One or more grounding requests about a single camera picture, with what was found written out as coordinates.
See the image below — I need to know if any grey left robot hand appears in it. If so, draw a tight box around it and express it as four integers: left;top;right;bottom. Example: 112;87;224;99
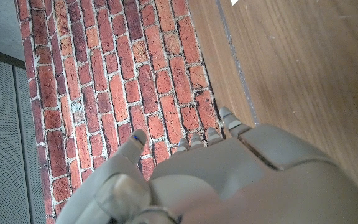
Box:
55;106;358;224

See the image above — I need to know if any red brick print backdrop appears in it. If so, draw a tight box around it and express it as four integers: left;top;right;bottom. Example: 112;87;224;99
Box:
14;0;226;224

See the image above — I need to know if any grey perforated panel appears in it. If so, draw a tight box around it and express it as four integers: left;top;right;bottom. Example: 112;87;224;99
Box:
0;45;48;224

